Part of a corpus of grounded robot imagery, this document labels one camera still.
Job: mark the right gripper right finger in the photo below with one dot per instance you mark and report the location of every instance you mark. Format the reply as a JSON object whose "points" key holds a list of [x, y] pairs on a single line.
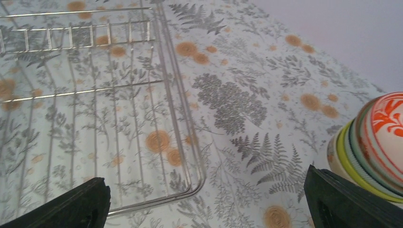
{"points": [[335, 202]]}

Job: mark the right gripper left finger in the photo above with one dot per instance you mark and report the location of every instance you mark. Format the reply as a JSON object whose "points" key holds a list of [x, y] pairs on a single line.
{"points": [[85, 206]]}

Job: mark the yellow green bowl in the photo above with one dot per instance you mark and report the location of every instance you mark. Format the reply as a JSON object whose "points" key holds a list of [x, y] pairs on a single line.
{"points": [[341, 154]]}

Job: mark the red patterned white bowl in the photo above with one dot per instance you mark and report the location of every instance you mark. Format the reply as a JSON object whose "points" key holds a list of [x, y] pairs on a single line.
{"points": [[381, 131]]}

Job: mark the wire dish rack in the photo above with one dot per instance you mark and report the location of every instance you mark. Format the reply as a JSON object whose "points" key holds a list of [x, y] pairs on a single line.
{"points": [[93, 93]]}

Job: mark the floral tablecloth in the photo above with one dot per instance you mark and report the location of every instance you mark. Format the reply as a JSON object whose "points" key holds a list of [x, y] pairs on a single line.
{"points": [[264, 105]]}

